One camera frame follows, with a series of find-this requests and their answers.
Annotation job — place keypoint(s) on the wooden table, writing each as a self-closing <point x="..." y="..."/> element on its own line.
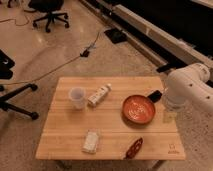
<point x="65" y="129"/>

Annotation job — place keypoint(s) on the black floor plug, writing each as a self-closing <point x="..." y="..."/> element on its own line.
<point x="85" y="53"/>

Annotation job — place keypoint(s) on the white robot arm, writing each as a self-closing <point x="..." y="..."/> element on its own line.
<point x="188" y="84"/>

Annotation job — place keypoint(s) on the black floor plate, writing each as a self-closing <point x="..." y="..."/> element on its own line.
<point x="115" y="35"/>

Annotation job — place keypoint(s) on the white long rail beam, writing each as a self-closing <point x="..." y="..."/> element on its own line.
<point x="175" y="33"/>

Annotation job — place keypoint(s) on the white ceramic cup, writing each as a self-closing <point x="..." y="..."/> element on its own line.
<point x="77" y="97"/>

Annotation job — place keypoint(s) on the white wrapped packet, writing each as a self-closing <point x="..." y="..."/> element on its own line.
<point x="91" y="142"/>

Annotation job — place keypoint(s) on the orange ceramic bowl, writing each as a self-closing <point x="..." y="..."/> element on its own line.
<point x="138" y="109"/>

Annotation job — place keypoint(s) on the black object behind bowl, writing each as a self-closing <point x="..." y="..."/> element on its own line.
<point x="155" y="96"/>

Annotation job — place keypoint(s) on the black office chair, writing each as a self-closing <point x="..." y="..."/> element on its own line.
<point x="50" y="8"/>

